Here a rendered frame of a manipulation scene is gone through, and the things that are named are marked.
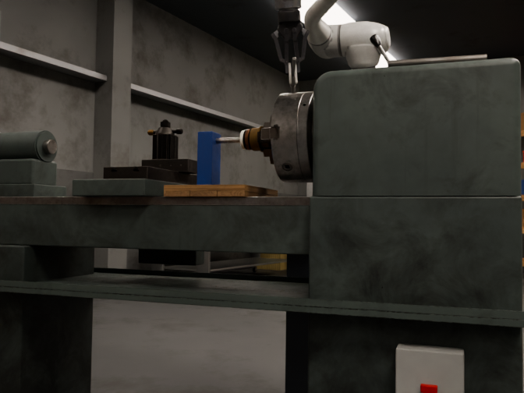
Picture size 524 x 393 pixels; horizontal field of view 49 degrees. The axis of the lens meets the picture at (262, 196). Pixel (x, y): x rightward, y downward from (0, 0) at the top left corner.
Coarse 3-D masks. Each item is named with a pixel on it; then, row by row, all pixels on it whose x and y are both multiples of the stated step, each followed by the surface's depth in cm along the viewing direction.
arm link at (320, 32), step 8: (320, 0) 201; (328, 0) 197; (336, 0) 197; (312, 8) 207; (320, 8) 203; (328, 8) 202; (304, 16) 216; (312, 16) 210; (320, 16) 208; (304, 24) 219; (312, 24) 215; (320, 24) 218; (312, 32) 220; (320, 32) 221; (328, 32) 226; (312, 40) 226; (320, 40) 225
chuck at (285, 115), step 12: (288, 96) 193; (300, 96) 191; (276, 108) 189; (288, 108) 187; (276, 120) 187; (288, 120) 186; (288, 132) 185; (276, 144) 187; (288, 144) 185; (276, 156) 188; (288, 156) 187; (276, 168) 191; (300, 168) 189; (288, 180) 197; (300, 180) 195
